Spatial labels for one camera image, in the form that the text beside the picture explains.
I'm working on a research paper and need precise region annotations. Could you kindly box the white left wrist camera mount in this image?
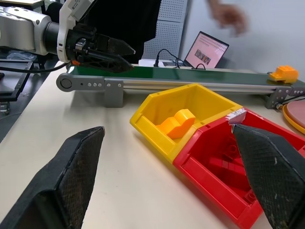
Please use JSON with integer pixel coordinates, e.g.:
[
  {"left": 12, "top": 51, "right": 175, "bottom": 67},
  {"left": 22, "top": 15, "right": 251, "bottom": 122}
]
[{"left": 56, "top": 0, "right": 95, "bottom": 63}]

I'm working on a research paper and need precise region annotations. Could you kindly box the white perforated panel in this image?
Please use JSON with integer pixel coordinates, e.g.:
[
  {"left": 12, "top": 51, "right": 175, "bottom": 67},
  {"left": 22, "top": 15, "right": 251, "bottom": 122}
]
[{"left": 142, "top": 0, "right": 191, "bottom": 59}]

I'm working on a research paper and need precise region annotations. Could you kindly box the black laptop cable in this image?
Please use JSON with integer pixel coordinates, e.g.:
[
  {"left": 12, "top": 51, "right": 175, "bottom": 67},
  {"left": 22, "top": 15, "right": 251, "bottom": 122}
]
[{"left": 154, "top": 49, "right": 207, "bottom": 70}]

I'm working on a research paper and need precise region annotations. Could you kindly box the red plastic bin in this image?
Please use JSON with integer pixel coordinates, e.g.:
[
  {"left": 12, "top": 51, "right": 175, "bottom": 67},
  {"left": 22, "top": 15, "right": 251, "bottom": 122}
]
[{"left": 173, "top": 108, "right": 305, "bottom": 229}]

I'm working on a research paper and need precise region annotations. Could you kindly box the orange toy block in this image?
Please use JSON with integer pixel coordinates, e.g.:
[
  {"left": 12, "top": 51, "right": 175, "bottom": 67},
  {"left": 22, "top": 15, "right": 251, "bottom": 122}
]
[
  {"left": 156, "top": 108, "right": 196, "bottom": 139},
  {"left": 269, "top": 65, "right": 299, "bottom": 84}
]

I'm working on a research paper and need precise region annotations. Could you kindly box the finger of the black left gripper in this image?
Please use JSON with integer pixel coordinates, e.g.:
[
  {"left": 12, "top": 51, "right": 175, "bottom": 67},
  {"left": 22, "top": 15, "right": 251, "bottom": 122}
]
[
  {"left": 81, "top": 54, "right": 134, "bottom": 74},
  {"left": 108, "top": 36, "right": 137, "bottom": 57}
]

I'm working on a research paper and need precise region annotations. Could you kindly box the white torn tape piece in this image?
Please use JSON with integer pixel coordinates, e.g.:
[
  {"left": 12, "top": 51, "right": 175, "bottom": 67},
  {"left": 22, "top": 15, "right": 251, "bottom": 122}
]
[{"left": 226, "top": 108, "right": 247, "bottom": 125}]

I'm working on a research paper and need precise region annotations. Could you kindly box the black metal frame cart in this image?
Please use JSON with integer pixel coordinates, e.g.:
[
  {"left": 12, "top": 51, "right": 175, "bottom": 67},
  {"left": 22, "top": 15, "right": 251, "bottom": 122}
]
[{"left": 0, "top": 59, "right": 34, "bottom": 115}]

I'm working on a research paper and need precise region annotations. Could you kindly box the white flat box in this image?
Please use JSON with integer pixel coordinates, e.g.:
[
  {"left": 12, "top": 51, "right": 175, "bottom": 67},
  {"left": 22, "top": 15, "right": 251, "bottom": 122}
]
[{"left": 139, "top": 59, "right": 182, "bottom": 68}]

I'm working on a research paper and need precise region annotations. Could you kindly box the orange round plate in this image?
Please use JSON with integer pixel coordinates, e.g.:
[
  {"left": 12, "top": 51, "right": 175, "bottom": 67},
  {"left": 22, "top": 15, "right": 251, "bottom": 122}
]
[{"left": 282, "top": 103, "right": 305, "bottom": 135}]

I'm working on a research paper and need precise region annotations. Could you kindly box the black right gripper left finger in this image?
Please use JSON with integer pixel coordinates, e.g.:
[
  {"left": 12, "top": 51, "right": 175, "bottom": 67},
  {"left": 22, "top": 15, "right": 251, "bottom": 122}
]
[{"left": 0, "top": 126, "right": 106, "bottom": 229}]

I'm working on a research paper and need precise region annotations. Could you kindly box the person's bare hand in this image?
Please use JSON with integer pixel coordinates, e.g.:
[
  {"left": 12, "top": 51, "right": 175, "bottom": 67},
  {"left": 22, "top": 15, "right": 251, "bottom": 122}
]
[{"left": 211, "top": 4, "right": 250, "bottom": 38}]

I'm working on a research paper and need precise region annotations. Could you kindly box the clear plastic bag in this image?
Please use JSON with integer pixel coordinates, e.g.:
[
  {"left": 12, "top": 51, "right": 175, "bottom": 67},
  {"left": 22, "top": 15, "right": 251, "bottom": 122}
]
[{"left": 6, "top": 51, "right": 36, "bottom": 61}]

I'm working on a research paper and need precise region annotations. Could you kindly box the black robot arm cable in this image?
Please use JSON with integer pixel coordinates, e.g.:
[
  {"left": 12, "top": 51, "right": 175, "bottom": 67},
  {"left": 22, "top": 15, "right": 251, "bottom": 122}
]
[{"left": 0, "top": 61, "right": 72, "bottom": 72}]

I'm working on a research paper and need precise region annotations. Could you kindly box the pink round disc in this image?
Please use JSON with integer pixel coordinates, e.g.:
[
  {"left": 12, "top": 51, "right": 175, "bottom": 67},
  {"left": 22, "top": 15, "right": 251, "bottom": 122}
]
[{"left": 285, "top": 100, "right": 305, "bottom": 129}]

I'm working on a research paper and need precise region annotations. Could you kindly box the green conveyor belt, grey frame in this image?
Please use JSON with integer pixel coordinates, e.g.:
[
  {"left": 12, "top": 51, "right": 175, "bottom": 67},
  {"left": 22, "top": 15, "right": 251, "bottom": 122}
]
[{"left": 56, "top": 64, "right": 305, "bottom": 109}]

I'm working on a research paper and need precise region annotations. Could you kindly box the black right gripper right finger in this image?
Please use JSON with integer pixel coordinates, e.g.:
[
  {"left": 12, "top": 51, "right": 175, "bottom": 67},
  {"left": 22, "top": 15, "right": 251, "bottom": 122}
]
[{"left": 232, "top": 124, "right": 305, "bottom": 229}]

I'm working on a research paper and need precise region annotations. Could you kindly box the open black laptop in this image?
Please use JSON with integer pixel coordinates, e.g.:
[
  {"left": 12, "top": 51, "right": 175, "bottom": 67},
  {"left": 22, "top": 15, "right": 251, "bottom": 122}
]
[{"left": 164, "top": 31, "right": 230, "bottom": 69}]

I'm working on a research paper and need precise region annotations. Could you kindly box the yellow plastic bin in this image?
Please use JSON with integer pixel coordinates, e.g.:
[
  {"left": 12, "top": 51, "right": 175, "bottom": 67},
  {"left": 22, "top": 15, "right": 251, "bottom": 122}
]
[{"left": 130, "top": 83, "right": 244, "bottom": 167}]

